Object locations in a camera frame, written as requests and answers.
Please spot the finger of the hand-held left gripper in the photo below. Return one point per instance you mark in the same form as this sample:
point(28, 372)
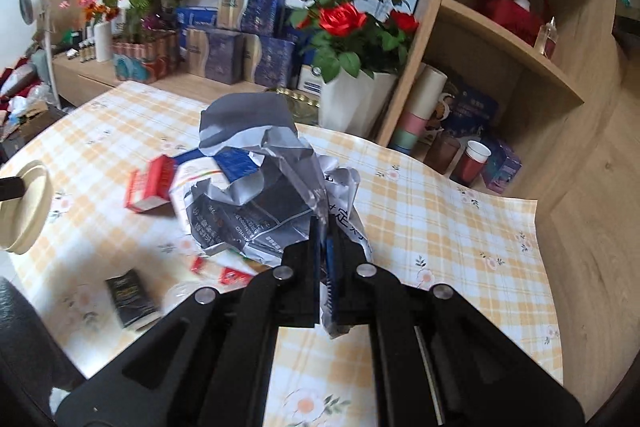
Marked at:
point(11, 188)

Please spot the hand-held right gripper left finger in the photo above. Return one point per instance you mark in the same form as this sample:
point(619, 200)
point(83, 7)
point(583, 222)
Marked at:
point(314, 297)

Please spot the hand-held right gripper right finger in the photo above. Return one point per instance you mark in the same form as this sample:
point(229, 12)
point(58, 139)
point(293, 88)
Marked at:
point(331, 264)

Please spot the cream round bowl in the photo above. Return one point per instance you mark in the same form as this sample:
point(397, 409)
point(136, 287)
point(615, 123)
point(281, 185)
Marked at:
point(25, 222)

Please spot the red candy wrapper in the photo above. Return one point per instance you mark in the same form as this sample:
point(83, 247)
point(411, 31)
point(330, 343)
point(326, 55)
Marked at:
point(198, 264)
point(232, 277)

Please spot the red carton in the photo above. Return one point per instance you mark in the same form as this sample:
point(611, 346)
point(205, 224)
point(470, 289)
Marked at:
point(150, 187)

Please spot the small black packet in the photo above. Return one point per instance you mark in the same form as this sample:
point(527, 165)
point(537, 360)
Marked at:
point(131, 297)

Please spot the white blue packet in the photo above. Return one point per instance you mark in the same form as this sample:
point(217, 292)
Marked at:
point(197, 172)

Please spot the cardboard box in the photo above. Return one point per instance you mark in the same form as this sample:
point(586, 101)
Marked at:
point(30, 117)

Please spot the folding table with plaid cloth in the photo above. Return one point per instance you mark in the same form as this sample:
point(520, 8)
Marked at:
point(450, 232)

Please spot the row of small brown bottles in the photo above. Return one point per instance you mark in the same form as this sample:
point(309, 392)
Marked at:
point(82, 52)

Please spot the brown glass cup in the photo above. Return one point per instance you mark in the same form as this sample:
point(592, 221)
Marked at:
point(442, 152)

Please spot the white faceted flower pot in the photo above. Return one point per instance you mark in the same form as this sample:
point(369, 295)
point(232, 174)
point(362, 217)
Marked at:
point(350, 107)

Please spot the dark rounded object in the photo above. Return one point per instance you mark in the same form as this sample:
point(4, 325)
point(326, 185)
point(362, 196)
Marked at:
point(30, 347)

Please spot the gold rimmed tray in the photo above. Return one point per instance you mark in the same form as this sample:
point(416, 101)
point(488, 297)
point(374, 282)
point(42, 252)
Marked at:
point(300, 104)

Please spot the red paper cup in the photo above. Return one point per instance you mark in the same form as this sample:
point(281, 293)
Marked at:
point(472, 162)

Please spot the teal red printed box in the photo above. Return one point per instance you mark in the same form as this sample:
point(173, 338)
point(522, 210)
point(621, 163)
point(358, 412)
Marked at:
point(142, 69)

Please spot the stack of pastel cups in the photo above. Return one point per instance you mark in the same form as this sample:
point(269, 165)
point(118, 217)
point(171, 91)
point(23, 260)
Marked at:
point(420, 107)

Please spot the white blue carton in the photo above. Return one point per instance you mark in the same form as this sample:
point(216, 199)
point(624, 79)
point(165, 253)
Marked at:
point(310, 79)

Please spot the white fan on stand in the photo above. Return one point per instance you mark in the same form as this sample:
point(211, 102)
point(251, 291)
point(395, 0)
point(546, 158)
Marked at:
point(31, 2)

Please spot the purple teal box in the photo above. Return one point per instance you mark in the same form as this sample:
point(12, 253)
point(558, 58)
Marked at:
point(502, 169)

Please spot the striped fence planter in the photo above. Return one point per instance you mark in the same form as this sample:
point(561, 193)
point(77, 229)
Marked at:
point(145, 44)

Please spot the orange artificial flowers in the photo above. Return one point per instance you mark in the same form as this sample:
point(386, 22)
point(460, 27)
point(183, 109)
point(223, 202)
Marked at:
point(100, 13)

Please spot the blue cartoon box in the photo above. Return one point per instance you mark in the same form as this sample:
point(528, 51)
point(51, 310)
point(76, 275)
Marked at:
point(470, 107)

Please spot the red rose bouquet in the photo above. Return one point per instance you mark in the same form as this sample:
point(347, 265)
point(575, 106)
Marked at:
point(340, 19)

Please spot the flat blue box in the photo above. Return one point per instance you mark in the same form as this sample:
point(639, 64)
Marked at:
point(195, 17)

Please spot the clear glass bottle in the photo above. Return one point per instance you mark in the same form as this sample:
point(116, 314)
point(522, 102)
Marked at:
point(547, 39)

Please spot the red gift basket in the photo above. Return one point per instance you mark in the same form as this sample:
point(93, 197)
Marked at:
point(510, 7)

